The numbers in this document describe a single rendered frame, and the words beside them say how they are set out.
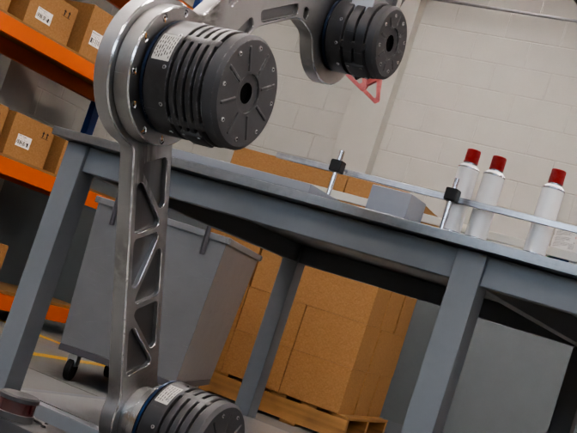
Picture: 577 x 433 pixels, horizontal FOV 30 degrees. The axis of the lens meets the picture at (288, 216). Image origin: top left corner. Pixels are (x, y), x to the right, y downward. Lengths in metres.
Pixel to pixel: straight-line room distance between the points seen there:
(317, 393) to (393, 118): 2.50
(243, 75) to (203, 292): 3.03
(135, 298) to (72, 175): 0.79
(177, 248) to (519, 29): 3.68
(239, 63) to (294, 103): 6.42
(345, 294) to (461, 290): 3.82
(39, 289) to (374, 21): 1.02
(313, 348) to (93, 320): 1.58
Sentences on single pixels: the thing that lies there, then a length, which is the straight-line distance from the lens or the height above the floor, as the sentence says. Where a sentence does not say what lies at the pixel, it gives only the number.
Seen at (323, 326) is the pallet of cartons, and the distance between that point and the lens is 5.88.
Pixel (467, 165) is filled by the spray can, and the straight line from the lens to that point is 2.55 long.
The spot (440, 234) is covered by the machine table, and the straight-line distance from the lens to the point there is 2.06.
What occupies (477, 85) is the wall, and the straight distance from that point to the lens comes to 7.53.
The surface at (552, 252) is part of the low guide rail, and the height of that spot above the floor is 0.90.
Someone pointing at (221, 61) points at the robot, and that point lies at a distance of 1.56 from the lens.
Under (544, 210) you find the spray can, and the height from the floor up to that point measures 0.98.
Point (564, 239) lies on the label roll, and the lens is 2.89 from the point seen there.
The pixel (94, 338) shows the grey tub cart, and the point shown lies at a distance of 4.73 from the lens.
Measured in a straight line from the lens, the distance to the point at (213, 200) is 2.33.
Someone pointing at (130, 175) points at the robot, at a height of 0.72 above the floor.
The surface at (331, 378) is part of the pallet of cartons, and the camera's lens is 5.84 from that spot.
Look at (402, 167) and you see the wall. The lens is 7.52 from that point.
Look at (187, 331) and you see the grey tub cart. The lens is 4.61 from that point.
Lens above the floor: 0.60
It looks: 5 degrees up
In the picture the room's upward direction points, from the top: 18 degrees clockwise
